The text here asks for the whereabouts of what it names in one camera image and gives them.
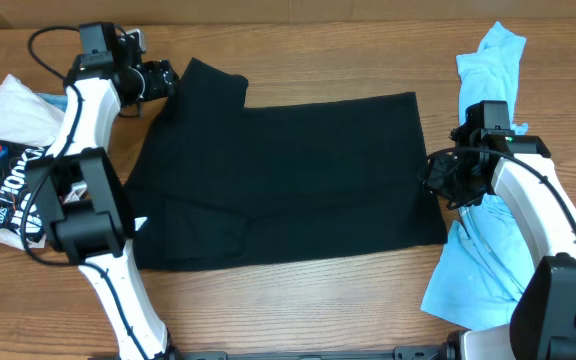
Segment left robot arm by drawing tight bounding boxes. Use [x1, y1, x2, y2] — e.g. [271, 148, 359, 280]
[22, 22, 181, 359]

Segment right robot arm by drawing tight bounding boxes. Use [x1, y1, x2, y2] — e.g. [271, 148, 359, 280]
[419, 100, 576, 360]

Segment light blue t-shirt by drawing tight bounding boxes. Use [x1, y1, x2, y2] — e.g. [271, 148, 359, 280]
[421, 22, 534, 330]

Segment folded white garment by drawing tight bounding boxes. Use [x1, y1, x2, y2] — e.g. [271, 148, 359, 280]
[0, 74, 64, 249]

